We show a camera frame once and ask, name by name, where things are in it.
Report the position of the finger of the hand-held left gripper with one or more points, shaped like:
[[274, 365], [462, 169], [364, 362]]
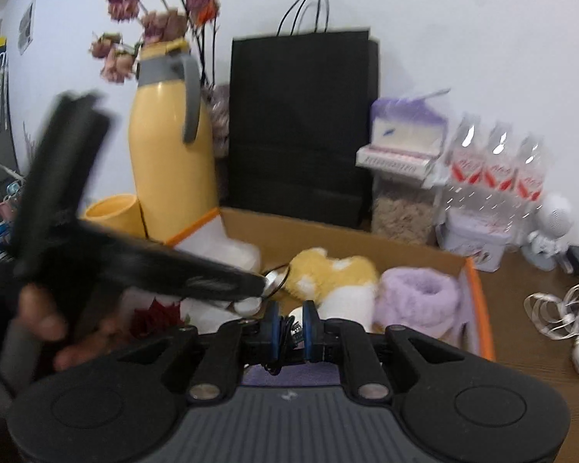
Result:
[[173, 267]]

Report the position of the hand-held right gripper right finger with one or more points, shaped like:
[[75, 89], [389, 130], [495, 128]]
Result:
[[309, 330]]

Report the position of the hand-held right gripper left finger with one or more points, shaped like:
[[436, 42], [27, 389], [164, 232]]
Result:
[[273, 330]]

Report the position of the dark red fabric flower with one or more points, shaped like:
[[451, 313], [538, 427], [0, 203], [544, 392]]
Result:
[[157, 320]]

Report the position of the yellow and white plush toy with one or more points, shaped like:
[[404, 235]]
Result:
[[333, 279]]

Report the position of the red cardboard box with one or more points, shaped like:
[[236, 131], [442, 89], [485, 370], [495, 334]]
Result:
[[415, 251]]

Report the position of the person's left hand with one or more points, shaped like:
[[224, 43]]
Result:
[[43, 313]]

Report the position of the white bottle cap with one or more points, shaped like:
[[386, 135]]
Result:
[[245, 306]]

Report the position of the white plastic container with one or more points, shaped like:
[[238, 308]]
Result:
[[222, 251]]

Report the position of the yellow mug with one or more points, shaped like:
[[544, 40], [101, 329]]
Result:
[[113, 214]]

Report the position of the yellow thermos jug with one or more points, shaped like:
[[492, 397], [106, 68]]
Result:
[[169, 169]]

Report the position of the purple fluffy headband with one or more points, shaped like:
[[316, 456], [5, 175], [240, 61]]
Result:
[[415, 299]]

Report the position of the clear cereal container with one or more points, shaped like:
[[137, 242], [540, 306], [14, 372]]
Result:
[[403, 214]]

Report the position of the mauve patterned wrap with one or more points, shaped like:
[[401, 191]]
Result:
[[219, 120]]

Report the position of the dried pink flower bouquet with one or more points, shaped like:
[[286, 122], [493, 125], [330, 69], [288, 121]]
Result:
[[159, 21]]

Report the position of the pack of water bottles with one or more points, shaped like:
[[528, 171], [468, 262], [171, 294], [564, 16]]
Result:
[[473, 241]]

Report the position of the black paper bag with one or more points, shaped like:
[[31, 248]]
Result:
[[299, 130]]

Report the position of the white and pink flat box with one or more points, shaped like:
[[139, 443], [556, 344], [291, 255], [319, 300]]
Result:
[[395, 164]]

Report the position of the purple tissue pack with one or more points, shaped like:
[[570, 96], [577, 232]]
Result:
[[405, 120]]

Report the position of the white robot toy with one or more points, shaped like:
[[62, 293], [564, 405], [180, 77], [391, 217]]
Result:
[[550, 226]]

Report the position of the wall poster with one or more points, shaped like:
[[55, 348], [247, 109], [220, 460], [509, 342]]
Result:
[[27, 28]]

